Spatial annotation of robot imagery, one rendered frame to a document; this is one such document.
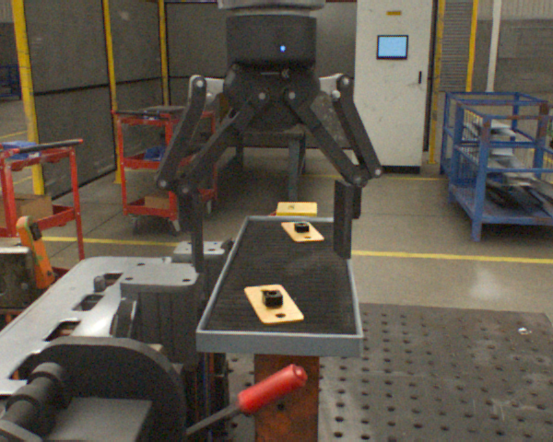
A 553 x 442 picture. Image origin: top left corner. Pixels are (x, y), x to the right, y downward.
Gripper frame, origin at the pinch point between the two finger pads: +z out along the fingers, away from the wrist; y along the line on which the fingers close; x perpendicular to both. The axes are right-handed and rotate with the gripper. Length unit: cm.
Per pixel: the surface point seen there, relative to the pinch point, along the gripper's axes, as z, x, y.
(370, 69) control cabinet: 4, -600, -264
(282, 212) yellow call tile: 5.6, -32.6, -9.8
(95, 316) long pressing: 21.5, -37.9, 18.3
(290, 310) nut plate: 5.2, 2.4, -1.2
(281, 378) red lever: 6.4, 11.6, 2.2
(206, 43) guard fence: -25, -756, -103
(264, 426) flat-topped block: 23.1, -6.4, -0.7
